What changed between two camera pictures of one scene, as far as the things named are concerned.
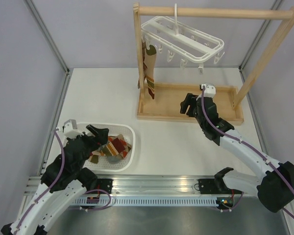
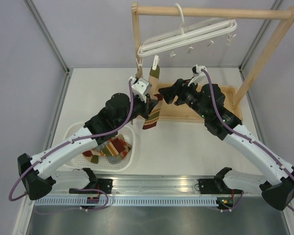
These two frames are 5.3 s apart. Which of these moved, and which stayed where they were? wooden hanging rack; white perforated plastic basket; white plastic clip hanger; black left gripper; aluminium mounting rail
Moved: black left gripper; white plastic clip hanger
Stayed: aluminium mounting rail; white perforated plastic basket; wooden hanging rack
